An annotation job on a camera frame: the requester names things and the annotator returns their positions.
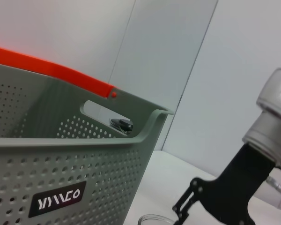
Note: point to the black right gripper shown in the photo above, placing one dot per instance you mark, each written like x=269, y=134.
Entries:
x=236, y=187

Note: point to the grey-green perforated storage bin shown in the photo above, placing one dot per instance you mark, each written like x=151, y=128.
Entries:
x=61, y=175

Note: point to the glass teacup with black sleeve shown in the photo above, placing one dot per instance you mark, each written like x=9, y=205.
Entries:
x=152, y=218

